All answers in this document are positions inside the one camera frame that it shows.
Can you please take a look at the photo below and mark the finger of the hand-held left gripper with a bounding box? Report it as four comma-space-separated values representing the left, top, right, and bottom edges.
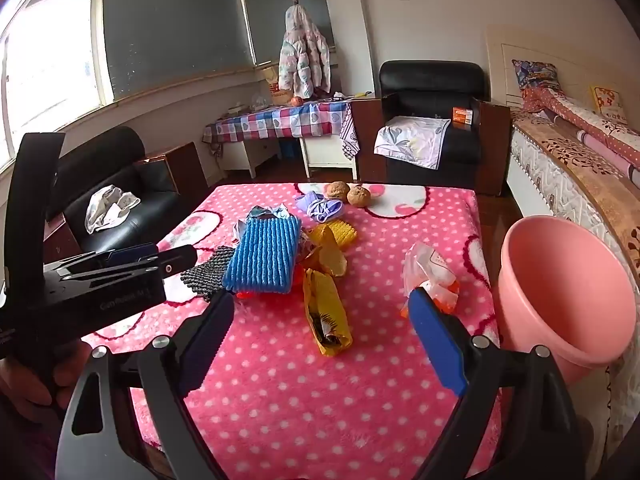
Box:
77, 242, 160, 268
57, 245, 199, 283

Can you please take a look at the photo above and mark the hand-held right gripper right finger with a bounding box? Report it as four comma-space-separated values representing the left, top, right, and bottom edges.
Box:
407, 287, 586, 480

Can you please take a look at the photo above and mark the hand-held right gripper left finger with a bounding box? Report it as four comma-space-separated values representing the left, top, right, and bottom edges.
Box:
56, 290, 236, 480

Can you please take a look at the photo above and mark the clear orange snack wrapper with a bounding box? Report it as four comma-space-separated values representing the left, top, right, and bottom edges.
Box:
400, 241, 460, 320

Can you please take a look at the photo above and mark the yellow foil packet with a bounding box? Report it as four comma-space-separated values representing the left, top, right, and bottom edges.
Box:
302, 268, 353, 358

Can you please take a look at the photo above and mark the pink plastic basin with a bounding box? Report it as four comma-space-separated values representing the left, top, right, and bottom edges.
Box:
498, 215, 630, 385

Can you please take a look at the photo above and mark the person's left hand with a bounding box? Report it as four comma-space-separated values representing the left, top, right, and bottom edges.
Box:
0, 345, 93, 426

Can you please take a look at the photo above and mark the black mesh cloth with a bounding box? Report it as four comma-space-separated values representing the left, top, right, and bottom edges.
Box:
180, 245, 236, 303

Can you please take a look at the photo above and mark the crumpled white cloth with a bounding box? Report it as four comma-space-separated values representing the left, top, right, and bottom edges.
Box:
84, 185, 142, 234

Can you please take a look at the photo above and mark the pink polka dot blanket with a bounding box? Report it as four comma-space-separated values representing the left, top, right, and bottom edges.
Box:
82, 182, 503, 480

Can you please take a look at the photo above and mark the blue ribbed cleaning cloth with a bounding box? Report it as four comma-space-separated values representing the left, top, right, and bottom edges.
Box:
222, 215, 302, 295

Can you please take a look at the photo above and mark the black armchair with white cloth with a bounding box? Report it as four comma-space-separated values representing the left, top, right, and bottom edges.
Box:
44, 126, 208, 261

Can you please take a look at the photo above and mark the crumpled patterned wrapper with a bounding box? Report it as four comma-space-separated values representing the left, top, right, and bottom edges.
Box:
235, 203, 291, 241

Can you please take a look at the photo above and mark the large orange peel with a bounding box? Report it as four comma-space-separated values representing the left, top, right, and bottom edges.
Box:
300, 225, 348, 278

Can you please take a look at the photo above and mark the yellow knitted cloth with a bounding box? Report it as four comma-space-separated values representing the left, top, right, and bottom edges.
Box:
312, 220, 358, 251

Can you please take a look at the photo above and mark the checkered tablecloth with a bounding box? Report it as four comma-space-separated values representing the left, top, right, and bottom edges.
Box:
202, 100, 353, 143

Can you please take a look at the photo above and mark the white desk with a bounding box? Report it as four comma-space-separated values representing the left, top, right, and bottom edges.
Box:
220, 135, 358, 181

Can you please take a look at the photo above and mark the white quilted mattress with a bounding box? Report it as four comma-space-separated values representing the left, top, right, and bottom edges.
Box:
507, 125, 640, 426

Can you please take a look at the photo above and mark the white floral cloth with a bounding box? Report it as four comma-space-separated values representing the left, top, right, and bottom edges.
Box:
374, 116, 452, 171

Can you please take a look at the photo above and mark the paper bag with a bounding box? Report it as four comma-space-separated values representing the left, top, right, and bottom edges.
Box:
260, 65, 293, 106

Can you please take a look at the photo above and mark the window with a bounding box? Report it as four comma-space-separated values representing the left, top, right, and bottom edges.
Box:
0, 0, 333, 173

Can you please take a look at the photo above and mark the patterned hanging towel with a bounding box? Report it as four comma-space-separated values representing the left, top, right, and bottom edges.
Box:
340, 102, 361, 161

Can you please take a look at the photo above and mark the bed with brown blanket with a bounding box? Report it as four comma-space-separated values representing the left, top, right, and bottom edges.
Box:
512, 107, 640, 281

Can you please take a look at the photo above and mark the pastel puffer jacket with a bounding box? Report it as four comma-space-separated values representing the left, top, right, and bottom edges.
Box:
277, 2, 332, 101

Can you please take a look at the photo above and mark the black armchair with floral cloth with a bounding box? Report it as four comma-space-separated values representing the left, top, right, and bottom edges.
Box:
359, 60, 512, 197

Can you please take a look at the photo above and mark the pink dotted quilt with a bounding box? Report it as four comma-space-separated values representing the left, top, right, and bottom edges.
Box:
522, 85, 640, 188

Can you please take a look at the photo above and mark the cream bed headboard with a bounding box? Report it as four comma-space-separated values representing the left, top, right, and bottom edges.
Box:
485, 24, 640, 111

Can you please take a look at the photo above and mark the cartoon print pillow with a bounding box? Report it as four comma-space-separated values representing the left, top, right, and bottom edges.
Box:
511, 59, 560, 92

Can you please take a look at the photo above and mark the yellow flower pillow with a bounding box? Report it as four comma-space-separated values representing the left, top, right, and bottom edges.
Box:
590, 85, 626, 113

